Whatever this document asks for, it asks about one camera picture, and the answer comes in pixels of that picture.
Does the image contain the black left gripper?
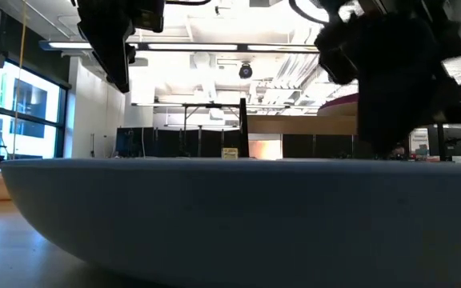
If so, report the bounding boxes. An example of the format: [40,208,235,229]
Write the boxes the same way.
[72,0,138,94]

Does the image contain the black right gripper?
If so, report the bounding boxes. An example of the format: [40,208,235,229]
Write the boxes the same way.
[348,0,461,156]

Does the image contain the pink plate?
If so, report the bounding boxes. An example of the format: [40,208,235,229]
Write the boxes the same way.
[323,92,360,108]

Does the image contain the light blue plate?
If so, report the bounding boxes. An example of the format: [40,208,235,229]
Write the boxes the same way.
[0,156,461,288]

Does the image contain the person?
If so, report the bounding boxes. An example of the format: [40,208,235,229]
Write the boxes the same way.
[390,142,408,160]

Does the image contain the white text sign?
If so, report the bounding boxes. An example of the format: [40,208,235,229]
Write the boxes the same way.
[409,127,430,158]

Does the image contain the black computer monitor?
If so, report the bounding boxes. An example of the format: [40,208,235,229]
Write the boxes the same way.
[427,126,461,158]

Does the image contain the long ceiling light strip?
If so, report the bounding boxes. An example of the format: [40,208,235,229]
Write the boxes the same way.
[39,39,461,56]

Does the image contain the black room partition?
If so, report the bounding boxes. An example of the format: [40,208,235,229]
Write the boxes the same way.
[281,133,375,159]
[115,126,243,159]

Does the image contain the black ceiling spotlight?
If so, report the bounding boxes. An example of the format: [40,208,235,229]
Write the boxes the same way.
[237,62,255,80]

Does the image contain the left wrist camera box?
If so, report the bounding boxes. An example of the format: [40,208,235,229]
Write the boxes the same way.
[134,0,166,34]

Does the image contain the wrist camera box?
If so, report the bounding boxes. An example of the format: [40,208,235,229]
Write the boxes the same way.
[134,0,166,34]
[314,18,359,86]

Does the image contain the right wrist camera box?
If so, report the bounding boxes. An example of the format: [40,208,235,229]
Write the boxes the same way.
[314,18,359,86]

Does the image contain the tall black frame table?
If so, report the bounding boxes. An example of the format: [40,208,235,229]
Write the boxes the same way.
[131,102,243,159]

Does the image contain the yellow hanging rope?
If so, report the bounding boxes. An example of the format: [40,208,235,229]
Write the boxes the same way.
[11,0,28,160]

